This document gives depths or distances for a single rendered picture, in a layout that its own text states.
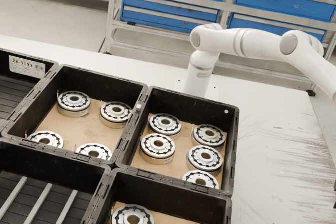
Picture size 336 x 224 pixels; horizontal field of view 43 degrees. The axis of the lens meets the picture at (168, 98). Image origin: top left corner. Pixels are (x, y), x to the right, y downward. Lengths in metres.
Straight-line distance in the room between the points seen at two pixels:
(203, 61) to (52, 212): 0.78
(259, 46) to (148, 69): 0.72
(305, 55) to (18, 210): 0.81
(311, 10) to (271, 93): 1.39
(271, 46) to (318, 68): 0.23
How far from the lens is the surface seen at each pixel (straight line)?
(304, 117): 1.88
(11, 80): 1.53
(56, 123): 1.33
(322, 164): 1.67
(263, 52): 1.31
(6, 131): 1.15
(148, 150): 1.21
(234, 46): 1.35
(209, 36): 1.44
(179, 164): 1.24
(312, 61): 1.13
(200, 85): 1.60
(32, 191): 1.13
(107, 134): 1.30
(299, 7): 3.22
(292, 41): 1.18
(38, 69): 1.46
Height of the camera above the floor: 1.66
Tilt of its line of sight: 34 degrees down
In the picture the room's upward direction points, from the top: 12 degrees clockwise
